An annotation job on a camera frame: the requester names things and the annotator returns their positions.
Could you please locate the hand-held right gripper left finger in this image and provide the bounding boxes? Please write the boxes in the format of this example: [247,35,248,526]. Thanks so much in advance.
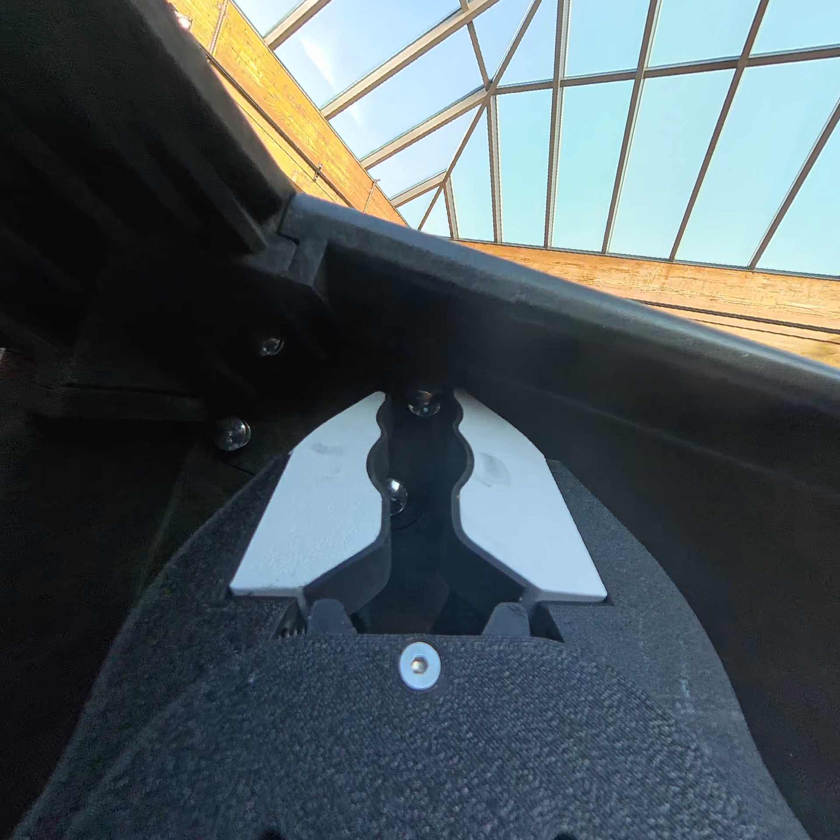
[230,391,395,618]

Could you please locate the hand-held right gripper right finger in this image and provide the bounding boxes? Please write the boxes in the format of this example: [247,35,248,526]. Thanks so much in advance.
[450,389,608,605]

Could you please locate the black metal chair bracket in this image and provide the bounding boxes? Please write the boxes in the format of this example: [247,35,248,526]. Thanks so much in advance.
[210,322,460,526]

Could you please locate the black panel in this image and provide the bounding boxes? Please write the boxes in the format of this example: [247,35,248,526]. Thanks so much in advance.
[0,193,840,840]

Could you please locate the black ribbed plastic chair back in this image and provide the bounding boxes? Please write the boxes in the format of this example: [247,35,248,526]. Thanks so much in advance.
[0,0,329,421]

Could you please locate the glass skylight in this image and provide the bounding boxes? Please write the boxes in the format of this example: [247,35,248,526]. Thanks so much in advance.
[233,0,840,277]

